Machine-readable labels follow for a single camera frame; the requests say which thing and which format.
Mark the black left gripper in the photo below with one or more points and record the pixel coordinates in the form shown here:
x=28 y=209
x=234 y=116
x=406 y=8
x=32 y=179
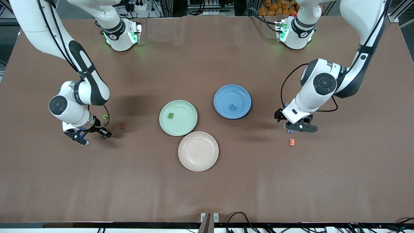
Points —
x=278 y=115

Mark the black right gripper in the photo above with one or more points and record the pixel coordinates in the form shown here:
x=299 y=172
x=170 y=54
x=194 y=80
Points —
x=96 y=128

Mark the blue letter E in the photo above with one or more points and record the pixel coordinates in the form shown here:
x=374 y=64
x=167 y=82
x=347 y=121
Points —
x=233 y=106

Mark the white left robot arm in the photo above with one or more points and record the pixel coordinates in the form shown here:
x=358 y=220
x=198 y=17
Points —
x=310 y=97

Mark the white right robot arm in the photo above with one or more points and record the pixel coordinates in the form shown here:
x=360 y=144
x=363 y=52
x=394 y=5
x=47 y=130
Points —
x=69 y=110

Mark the blue plate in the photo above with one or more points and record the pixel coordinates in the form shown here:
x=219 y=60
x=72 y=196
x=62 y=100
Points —
x=232 y=95

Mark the light green plate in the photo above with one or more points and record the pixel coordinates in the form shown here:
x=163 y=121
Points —
x=184 y=124

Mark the pale beige plate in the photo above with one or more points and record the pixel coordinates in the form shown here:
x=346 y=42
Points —
x=198 y=151

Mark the brown table cover sheet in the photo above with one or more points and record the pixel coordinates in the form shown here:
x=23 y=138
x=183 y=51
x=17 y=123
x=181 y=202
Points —
x=207 y=194

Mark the orange packets pile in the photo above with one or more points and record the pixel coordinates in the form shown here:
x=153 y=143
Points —
x=275 y=8

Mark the long white power strip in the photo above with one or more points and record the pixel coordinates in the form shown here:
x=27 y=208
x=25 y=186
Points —
x=213 y=13

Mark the white power strip with plugs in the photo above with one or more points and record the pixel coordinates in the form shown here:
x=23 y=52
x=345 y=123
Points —
x=142 y=7

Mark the grey metal mount bracket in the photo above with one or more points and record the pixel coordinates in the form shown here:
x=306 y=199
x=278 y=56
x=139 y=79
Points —
x=209 y=220

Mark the aluminium frame strut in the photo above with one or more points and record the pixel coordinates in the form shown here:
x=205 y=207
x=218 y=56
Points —
x=394 y=18

